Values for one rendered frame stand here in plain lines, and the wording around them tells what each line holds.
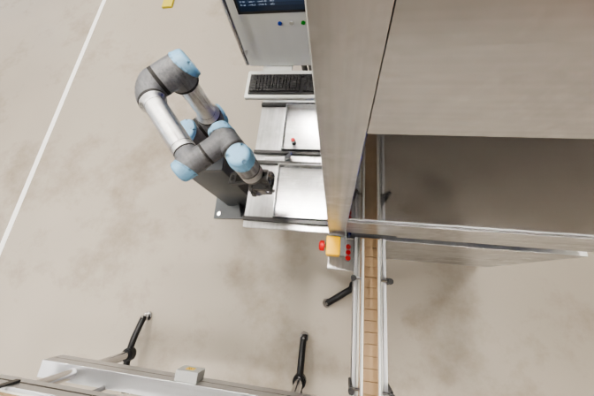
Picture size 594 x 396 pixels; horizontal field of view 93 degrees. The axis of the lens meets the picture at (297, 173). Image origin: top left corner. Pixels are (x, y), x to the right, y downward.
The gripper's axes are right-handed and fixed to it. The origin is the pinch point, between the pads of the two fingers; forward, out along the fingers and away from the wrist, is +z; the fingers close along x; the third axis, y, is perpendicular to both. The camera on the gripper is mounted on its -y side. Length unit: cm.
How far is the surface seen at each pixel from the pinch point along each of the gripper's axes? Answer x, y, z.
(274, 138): 35.3, -3.2, 21.6
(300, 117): 48, 10, 21
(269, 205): -0.3, -1.2, 21.6
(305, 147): 30.7, 13.3, 21.4
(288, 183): 11.1, 6.9, 21.4
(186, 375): -81, -40, 55
